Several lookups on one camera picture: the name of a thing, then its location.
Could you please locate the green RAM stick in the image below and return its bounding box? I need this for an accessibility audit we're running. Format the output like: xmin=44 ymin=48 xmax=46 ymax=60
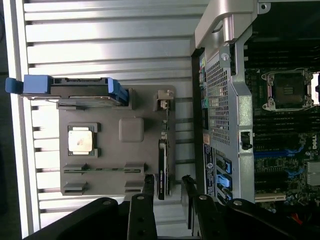
xmin=63 ymin=167 xmax=142 ymax=174

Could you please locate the grey parts rack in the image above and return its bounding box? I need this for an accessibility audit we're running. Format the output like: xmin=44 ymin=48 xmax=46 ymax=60
xmin=56 ymin=84 xmax=177 ymax=201

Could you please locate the green motherboard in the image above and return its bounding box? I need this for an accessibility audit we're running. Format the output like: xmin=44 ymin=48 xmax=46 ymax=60
xmin=243 ymin=32 xmax=320 ymax=213

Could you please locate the blue expansion slot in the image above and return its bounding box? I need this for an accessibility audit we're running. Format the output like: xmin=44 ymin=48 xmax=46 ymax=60
xmin=253 ymin=150 xmax=286 ymax=158

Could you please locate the silver CPU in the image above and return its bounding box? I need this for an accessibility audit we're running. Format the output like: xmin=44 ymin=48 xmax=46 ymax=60
xmin=67 ymin=128 xmax=95 ymax=153

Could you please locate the open black PC case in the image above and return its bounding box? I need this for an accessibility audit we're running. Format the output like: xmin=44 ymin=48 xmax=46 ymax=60
xmin=191 ymin=0 xmax=320 ymax=226

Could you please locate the hard disk in blue carrier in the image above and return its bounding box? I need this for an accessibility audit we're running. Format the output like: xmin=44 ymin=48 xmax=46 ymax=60
xmin=5 ymin=74 xmax=130 ymax=109

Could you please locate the CPU socket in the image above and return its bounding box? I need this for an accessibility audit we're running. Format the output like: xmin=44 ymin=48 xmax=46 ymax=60
xmin=260 ymin=67 xmax=315 ymax=112

